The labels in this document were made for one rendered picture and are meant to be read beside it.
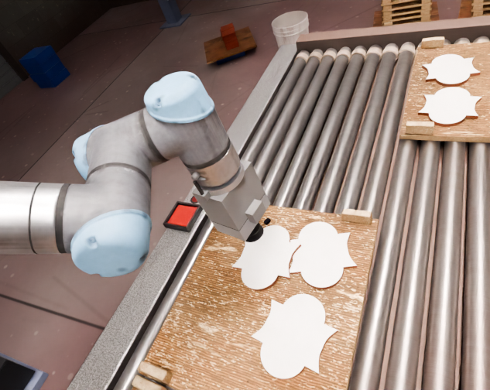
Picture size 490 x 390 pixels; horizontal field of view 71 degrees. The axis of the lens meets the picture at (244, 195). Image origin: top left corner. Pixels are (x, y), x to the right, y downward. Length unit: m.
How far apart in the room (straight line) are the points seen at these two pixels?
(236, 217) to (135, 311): 0.36
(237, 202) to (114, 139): 0.20
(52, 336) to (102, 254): 1.91
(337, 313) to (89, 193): 0.45
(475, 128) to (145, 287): 0.82
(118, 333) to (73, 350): 1.33
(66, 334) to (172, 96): 1.89
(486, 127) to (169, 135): 0.72
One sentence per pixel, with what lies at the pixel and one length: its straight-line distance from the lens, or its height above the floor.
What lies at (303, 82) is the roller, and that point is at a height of 0.92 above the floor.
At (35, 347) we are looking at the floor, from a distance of 2.31.
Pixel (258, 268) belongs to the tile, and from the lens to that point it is 0.70.
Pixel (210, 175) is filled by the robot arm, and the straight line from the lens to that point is 0.48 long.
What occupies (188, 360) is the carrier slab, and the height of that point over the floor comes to 0.94.
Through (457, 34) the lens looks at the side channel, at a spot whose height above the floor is 0.93.
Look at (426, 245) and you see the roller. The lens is 0.74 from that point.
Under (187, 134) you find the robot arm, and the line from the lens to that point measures 0.44.
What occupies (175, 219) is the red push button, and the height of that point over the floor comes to 0.93.
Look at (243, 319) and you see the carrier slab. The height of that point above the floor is 0.94.
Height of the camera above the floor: 1.53
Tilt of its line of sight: 45 degrees down
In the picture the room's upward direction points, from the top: 23 degrees counter-clockwise
